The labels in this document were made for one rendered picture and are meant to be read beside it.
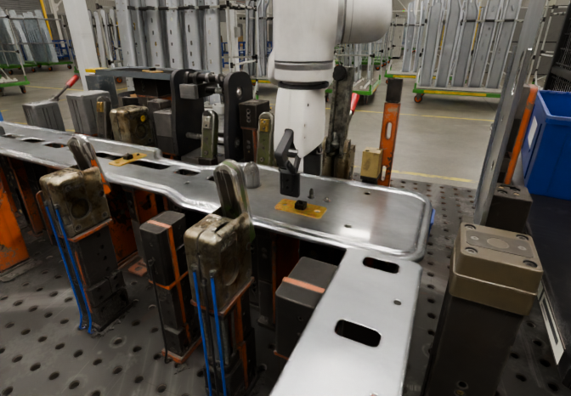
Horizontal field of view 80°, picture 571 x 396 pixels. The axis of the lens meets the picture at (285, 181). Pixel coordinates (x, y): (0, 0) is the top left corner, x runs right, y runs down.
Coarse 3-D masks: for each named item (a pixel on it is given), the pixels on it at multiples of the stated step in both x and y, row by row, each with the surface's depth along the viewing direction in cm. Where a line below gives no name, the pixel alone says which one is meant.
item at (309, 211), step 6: (282, 204) 59; (288, 204) 59; (294, 204) 59; (300, 204) 57; (306, 204) 57; (312, 204) 59; (282, 210) 57; (288, 210) 57; (294, 210) 57; (300, 210) 57; (306, 210) 57; (312, 210) 57; (318, 210) 57; (324, 210) 57; (312, 216) 55; (318, 216) 55
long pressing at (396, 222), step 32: (32, 128) 106; (32, 160) 81; (64, 160) 80; (160, 160) 80; (160, 192) 65; (192, 192) 64; (256, 192) 64; (320, 192) 64; (352, 192) 64; (384, 192) 64; (416, 192) 63; (256, 224) 54; (288, 224) 53; (320, 224) 53; (352, 224) 53; (384, 224) 53; (416, 224) 53; (416, 256) 46
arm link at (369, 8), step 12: (348, 0) 41; (360, 0) 41; (372, 0) 41; (384, 0) 42; (348, 12) 42; (360, 12) 42; (372, 12) 42; (384, 12) 42; (348, 24) 43; (360, 24) 42; (372, 24) 42; (384, 24) 43; (348, 36) 44; (360, 36) 44; (372, 36) 44
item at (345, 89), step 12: (336, 72) 64; (348, 72) 66; (336, 84) 67; (348, 84) 66; (336, 96) 69; (348, 96) 67; (336, 108) 69; (348, 108) 68; (336, 120) 70; (348, 120) 70; (336, 132) 70
